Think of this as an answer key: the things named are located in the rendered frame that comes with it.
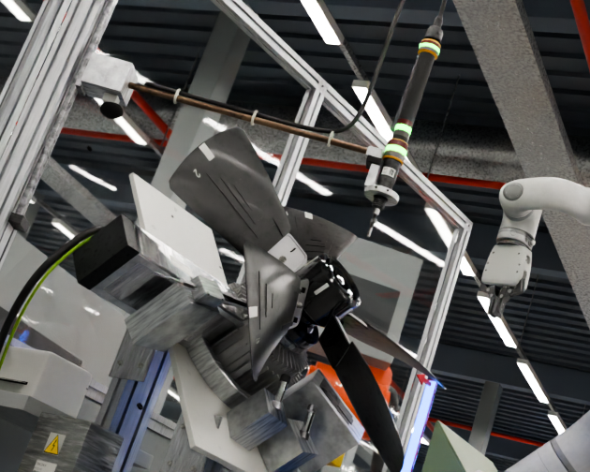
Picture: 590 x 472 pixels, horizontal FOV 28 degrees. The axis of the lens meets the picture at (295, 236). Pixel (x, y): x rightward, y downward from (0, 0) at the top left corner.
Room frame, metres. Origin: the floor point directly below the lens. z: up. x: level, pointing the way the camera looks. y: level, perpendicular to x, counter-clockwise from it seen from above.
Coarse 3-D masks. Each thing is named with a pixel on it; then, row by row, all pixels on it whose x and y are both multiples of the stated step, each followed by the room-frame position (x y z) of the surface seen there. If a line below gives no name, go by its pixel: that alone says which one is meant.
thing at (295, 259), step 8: (288, 240) 2.07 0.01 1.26; (272, 248) 2.06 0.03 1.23; (280, 248) 2.07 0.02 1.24; (288, 248) 2.07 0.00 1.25; (296, 248) 2.08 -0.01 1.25; (280, 256) 2.07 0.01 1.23; (288, 256) 2.07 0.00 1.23; (296, 256) 2.08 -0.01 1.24; (304, 256) 2.08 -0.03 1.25; (288, 264) 2.08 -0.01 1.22; (296, 264) 2.08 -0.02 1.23
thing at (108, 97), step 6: (108, 96) 2.26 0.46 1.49; (114, 96) 2.25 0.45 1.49; (108, 102) 2.25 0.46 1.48; (114, 102) 2.25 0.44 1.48; (102, 108) 2.26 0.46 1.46; (108, 108) 2.25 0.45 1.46; (114, 108) 2.25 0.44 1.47; (120, 108) 2.25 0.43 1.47; (108, 114) 2.26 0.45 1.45; (114, 114) 2.26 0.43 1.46; (120, 114) 2.26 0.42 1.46
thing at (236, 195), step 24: (216, 144) 2.01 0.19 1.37; (240, 144) 2.03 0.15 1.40; (192, 168) 1.98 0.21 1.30; (216, 168) 2.00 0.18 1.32; (240, 168) 2.02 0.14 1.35; (264, 168) 2.05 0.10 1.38; (192, 192) 1.98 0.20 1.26; (216, 192) 2.00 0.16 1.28; (240, 192) 2.02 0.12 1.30; (264, 192) 2.04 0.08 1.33; (216, 216) 2.01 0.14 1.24; (240, 216) 2.03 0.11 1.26; (264, 216) 2.04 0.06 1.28; (240, 240) 2.03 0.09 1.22; (264, 240) 2.05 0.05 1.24
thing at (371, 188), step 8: (368, 152) 2.17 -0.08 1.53; (376, 152) 2.16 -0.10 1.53; (368, 160) 2.16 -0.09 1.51; (376, 160) 2.16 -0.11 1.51; (368, 168) 2.19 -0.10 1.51; (376, 168) 2.16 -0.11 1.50; (368, 176) 2.16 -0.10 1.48; (376, 176) 2.17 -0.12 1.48; (368, 184) 2.16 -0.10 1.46; (368, 192) 2.17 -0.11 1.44; (376, 192) 2.15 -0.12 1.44; (384, 192) 2.14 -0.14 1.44; (392, 192) 2.14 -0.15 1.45; (392, 200) 2.17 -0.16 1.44
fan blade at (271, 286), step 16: (256, 256) 1.81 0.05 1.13; (272, 256) 1.86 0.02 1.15; (256, 272) 1.81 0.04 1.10; (272, 272) 1.86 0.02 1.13; (288, 272) 1.92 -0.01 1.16; (256, 288) 1.82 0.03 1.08; (272, 288) 1.86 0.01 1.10; (288, 288) 1.93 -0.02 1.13; (256, 304) 1.82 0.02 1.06; (272, 304) 1.87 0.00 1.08; (288, 304) 1.95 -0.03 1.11; (256, 320) 1.83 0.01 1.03; (272, 320) 1.89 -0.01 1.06; (288, 320) 1.99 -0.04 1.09; (272, 336) 1.92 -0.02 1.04; (256, 352) 1.84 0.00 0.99; (256, 368) 1.86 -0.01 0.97
